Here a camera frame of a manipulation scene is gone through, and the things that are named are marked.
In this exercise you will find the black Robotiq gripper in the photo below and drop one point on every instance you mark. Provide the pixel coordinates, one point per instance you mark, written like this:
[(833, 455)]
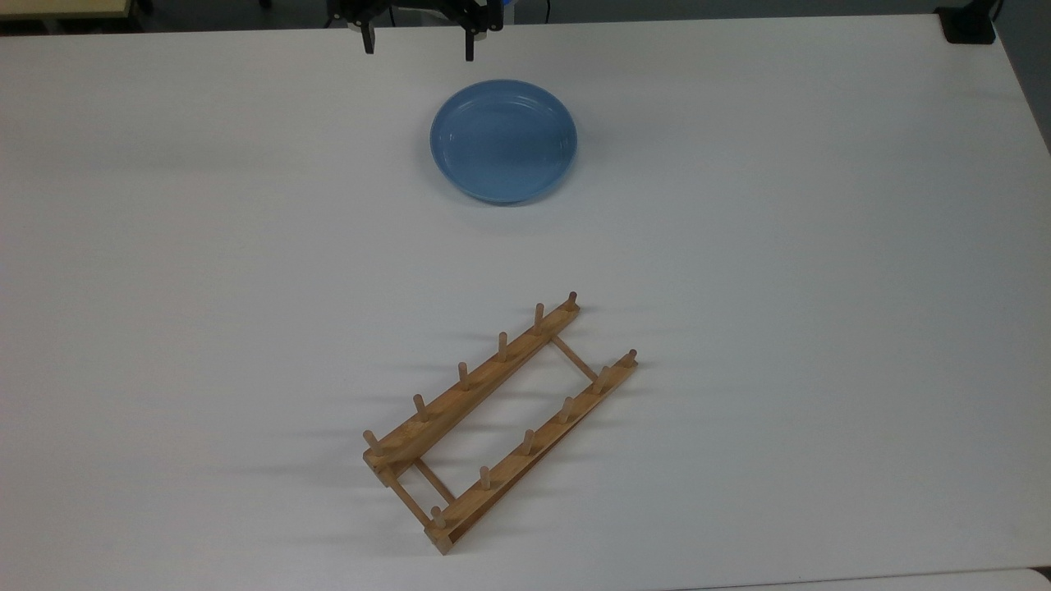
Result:
[(416, 4)]

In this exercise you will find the blue round plate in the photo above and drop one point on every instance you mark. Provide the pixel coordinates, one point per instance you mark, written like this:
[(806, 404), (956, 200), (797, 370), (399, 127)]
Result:
[(502, 141)]

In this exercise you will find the wooden peg plate rack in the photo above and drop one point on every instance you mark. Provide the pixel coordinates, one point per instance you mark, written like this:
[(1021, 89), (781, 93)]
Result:
[(460, 427)]

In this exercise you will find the light wooden side table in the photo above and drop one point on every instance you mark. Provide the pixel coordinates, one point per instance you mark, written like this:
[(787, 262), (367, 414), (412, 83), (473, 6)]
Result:
[(61, 7)]

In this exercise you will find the black table clamp mount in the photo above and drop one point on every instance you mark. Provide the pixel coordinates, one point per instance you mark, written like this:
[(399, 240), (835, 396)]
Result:
[(967, 25)]

